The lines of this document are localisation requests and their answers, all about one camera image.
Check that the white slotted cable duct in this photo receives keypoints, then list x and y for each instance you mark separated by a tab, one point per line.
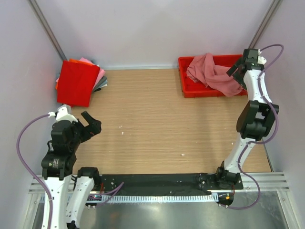
165	199

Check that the aluminium frame rail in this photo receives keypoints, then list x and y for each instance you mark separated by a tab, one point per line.
268	181

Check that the light pink folded t shirt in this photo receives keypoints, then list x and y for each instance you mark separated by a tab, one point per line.
101	71

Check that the orange folded t shirt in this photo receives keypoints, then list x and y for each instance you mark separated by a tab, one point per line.
72	60

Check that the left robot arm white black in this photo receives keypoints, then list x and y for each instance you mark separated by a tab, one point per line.
61	211

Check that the red folded t shirt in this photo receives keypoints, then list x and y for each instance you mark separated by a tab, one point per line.
76	82

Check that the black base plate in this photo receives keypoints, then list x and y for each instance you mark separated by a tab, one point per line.
191	184

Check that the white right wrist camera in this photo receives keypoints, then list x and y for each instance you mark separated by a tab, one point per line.
261	59

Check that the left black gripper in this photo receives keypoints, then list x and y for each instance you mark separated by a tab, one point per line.
93	128

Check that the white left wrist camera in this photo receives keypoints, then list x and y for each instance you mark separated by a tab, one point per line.
63	113

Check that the red plastic bin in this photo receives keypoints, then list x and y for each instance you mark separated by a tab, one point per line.
191	89

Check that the grey folded t shirt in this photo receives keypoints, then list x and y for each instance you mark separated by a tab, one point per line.
101	83

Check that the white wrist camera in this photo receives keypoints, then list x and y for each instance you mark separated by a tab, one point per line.
261	59
63	113

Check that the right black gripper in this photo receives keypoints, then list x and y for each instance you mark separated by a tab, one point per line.
233	68

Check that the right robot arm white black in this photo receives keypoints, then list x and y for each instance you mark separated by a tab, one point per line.
256	119

